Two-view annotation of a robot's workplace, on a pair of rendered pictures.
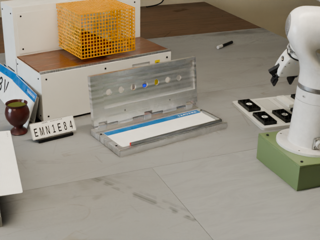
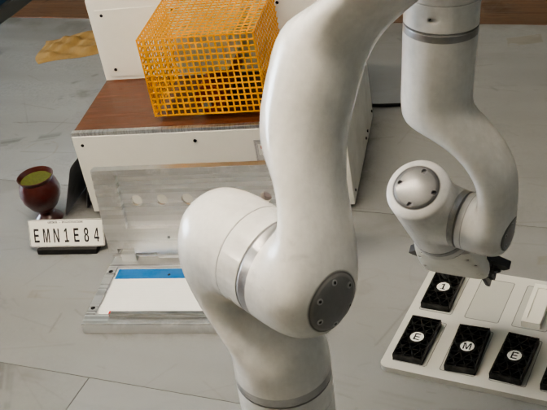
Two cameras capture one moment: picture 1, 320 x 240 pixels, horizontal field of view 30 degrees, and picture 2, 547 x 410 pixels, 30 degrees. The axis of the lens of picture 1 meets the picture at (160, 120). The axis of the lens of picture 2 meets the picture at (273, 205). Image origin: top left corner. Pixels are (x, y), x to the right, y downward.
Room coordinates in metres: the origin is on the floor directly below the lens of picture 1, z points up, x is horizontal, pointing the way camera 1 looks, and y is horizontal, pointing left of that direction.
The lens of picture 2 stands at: (1.09, -1.21, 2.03)
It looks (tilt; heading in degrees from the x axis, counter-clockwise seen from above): 33 degrees down; 50
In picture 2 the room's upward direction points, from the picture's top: 11 degrees counter-clockwise
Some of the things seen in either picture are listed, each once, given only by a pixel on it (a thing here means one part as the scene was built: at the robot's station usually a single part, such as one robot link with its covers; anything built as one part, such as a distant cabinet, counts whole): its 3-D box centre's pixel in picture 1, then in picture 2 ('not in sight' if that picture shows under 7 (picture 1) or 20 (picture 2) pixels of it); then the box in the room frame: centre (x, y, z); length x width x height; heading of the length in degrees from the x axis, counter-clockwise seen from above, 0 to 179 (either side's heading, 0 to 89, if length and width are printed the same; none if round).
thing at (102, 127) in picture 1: (159, 126); (213, 287); (1.92, 0.00, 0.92); 0.44 x 0.21 x 0.04; 124
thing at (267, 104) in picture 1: (293, 109); (527, 335); (2.13, -0.51, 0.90); 0.40 x 0.27 x 0.01; 108
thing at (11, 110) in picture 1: (17, 117); (41, 198); (1.89, 0.49, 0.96); 0.09 x 0.09 x 0.11
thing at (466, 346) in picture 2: (284, 115); (467, 348); (2.04, -0.46, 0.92); 0.10 x 0.05 x 0.01; 21
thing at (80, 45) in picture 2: not in sight; (74, 43); (2.46, 1.17, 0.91); 0.22 x 0.18 x 0.02; 142
